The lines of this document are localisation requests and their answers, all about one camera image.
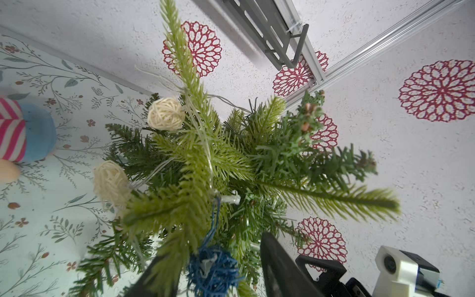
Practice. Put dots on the plush doll striped shirt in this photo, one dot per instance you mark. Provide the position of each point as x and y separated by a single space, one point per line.
28 134

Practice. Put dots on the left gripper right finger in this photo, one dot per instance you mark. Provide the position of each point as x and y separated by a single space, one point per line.
281 275

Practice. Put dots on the string lights with rattan balls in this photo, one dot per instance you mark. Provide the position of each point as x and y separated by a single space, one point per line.
169 189

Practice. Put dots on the small green christmas tree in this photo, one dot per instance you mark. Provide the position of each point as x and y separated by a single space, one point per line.
288 171

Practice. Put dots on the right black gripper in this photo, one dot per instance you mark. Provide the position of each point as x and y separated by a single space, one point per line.
328 282

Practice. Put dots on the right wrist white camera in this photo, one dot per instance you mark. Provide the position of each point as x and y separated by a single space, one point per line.
405 274

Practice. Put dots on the dark grey wall shelf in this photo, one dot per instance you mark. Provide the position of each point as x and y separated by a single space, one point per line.
281 41

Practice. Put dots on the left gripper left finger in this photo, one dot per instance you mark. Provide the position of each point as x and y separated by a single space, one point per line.
160 279

